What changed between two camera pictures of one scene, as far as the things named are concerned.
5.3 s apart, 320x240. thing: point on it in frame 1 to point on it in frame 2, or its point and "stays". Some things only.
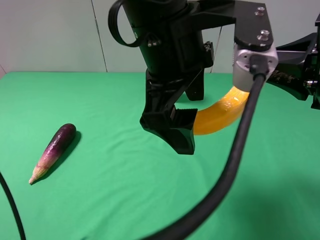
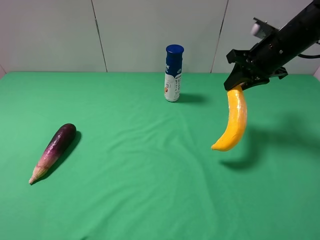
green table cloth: (82, 166) stays
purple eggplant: (59, 142) stays
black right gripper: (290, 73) to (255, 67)
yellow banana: (221, 114) to (237, 120)
